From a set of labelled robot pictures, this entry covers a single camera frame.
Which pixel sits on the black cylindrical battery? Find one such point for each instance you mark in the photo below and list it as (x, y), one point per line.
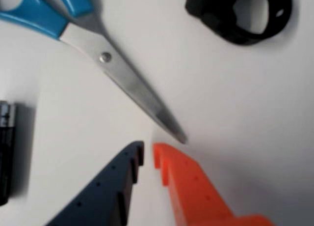
(6, 149)

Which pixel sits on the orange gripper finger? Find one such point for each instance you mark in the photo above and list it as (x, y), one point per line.
(193, 191)

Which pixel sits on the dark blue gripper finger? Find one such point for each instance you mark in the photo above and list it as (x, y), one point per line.
(103, 194)

